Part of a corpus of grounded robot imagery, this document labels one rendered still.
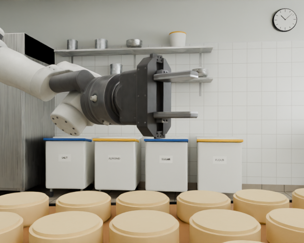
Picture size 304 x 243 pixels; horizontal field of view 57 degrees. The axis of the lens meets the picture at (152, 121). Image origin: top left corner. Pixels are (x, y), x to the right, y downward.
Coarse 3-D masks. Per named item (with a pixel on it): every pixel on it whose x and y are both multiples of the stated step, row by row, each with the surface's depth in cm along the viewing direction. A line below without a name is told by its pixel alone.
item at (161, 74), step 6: (156, 72) 42; (162, 72) 41; (168, 72) 39; (174, 72) 39; (180, 72) 38; (186, 72) 38; (192, 72) 38; (156, 78) 40; (162, 78) 40; (168, 78) 39; (174, 78) 39; (180, 78) 39; (186, 78) 39; (192, 78) 39
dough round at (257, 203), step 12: (240, 192) 28; (252, 192) 28; (264, 192) 28; (276, 192) 28; (240, 204) 26; (252, 204) 25; (264, 204) 25; (276, 204) 25; (288, 204) 25; (252, 216) 25; (264, 216) 25
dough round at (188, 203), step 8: (184, 192) 28; (192, 192) 28; (200, 192) 28; (208, 192) 28; (216, 192) 28; (184, 200) 25; (192, 200) 25; (200, 200) 25; (208, 200) 25; (216, 200) 25; (224, 200) 25; (184, 208) 25; (192, 208) 24; (200, 208) 24; (208, 208) 24; (216, 208) 24; (224, 208) 25; (184, 216) 25
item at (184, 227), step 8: (112, 208) 29; (176, 208) 29; (232, 208) 29; (112, 216) 27; (176, 216) 27; (104, 224) 25; (184, 224) 25; (264, 224) 25; (24, 232) 23; (104, 232) 23; (184, 232) 23; (264, 232) 23; (24, 240) 21; (104, 240) 21; (184, 240) 21; (264, 240) 21
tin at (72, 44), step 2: (68, 40) 399; (70, 40) 398; (72, 40) 399; (74, 40) 400; (76, 40) 402; (68, 42) 400; (70, 42) 398; (72, 42) 399; (74, 42) 400; (76, 42) 403; (68, 44) 400; (70, 44) 398; (72, 44) 399; (74, 44) 400; (76, 44) 403; (68, 46) 400; (70, 46) 398; (72, 46) 399; (74, 46) 400; (76, 46) 403; (68, 48) 400; (70, 48) 398; (72, 48) 399; (74, 48) 400; (76, 48) 403
